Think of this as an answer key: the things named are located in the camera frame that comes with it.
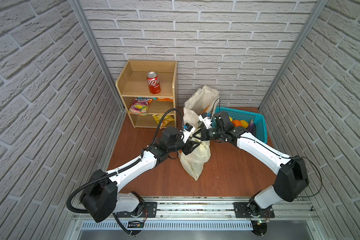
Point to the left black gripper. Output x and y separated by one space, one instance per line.
190 144

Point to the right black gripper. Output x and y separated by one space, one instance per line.
204 134

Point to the thin cream plastic bag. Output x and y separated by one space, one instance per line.
193 163

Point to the canvas tote bag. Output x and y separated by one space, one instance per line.
202 101

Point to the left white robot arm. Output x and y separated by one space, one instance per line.
102 197

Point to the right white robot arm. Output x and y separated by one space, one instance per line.
291 172

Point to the yellow chip bag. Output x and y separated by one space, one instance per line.
162 120

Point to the orange toy pumpkin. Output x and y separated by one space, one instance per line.
237 123

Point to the teal plastic basket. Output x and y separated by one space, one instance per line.
259 120

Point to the orange Fox's candy bag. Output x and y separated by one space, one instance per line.
165 99

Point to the pink green candy bag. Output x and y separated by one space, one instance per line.
140 106

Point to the purple toy eggplant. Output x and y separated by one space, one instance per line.
251 127

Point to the wooden shelf unit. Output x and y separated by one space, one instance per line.
132 83

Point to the red cola can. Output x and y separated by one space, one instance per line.
153 83

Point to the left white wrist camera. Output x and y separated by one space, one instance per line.
187 131

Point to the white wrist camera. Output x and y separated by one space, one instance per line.
187 131
206 120

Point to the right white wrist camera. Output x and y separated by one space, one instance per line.
206 120

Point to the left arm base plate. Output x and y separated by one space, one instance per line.
147 210

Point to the aluminium rail frame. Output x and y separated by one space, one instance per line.
206 214

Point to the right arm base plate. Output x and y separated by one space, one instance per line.
251 210

